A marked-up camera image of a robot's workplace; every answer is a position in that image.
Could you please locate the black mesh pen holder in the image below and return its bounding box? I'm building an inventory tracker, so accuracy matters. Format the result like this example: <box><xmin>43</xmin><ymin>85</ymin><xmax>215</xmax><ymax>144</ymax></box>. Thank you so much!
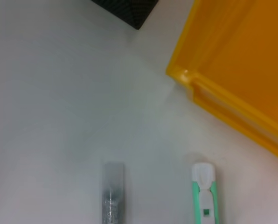
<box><xmin>90</xmin><ymin>0</ymin><xmax>160</xmax><ymax>30</ymax></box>

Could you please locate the green toothbrush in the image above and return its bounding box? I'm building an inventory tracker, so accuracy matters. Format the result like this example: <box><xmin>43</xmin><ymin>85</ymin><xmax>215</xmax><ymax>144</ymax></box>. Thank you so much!
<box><xmin>191</xmin><ymin>162</ymin><xmax>221</xmax><ymax>224</ymax></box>

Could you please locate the yellow plastic bin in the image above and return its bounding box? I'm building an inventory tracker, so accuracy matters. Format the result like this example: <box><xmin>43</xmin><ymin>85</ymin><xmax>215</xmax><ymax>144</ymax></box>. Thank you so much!
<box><xmin>166</xmin><ymin>0</ymin><xmax>278</xmax><ymax>164</ymax></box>

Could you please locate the silver glitter pen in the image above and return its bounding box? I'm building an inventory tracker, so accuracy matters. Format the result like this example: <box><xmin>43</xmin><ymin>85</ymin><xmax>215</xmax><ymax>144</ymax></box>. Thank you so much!
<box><xmin>101</xmin><ymin>162</ymin><xmax>125</xmax><ymax>224</ymax></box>

